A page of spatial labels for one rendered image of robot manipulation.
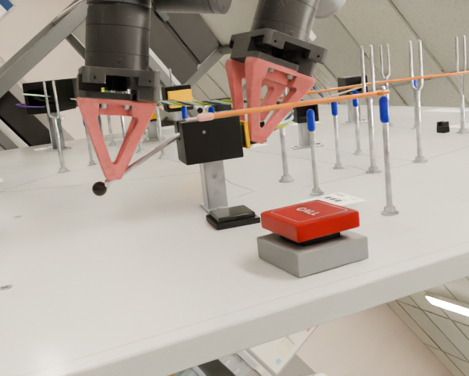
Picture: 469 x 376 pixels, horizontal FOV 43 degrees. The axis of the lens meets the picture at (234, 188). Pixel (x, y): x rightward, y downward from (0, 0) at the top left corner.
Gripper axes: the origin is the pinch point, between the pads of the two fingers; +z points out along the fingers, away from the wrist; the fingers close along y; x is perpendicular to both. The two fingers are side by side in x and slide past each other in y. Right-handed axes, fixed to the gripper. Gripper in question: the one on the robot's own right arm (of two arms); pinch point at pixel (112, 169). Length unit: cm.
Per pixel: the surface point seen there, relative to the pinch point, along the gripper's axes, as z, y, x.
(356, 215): -0.1, -21.2, -14.0
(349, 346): 360, 729, -436
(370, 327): 334, 734, -472
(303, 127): -3.6, 29.8, -31.4
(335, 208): -0.3, -19.7, -13.2
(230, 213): 2.7, -6.8, -9.6
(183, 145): -2.7, -1.7, -6.2
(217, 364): 42, 46, -25
